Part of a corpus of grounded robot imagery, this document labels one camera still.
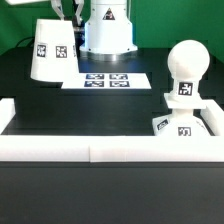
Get white lamp bulb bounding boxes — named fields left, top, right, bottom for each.
left=167, top=40, right=210, bottom=97

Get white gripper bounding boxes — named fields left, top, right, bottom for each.
left=5, top=0, right=84, bottom=25

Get white lamp shade cone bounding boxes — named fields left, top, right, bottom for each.
left=30, top=19, right=79, bottom=82

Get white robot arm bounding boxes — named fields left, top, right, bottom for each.
left=73, top=0, right=138, bottom=61

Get white fence bar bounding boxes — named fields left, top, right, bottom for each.
left=0, top=98, right=16, bottom=135
left=0, top=135, right=224, bottom=163
left=200, top=100, right=224, bottom=137

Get white right fence bar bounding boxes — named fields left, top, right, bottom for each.
left=200, top=100, right=224, bottom=137

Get white marker tag plate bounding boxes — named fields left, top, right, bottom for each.
left=62, top=73, right=151, bottom=89

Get black cable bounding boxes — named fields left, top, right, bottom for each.
left=15, top=0, right=84, bottom=49

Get white front fence bar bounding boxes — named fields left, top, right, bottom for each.
left=0, top=135, right=224, bottom=163

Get white lamp base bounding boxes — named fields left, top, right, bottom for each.
left=152, top=93, right=209, bottom=137

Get white left fence bar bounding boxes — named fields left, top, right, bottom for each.
left=0, top=98, right=16, bottom=135

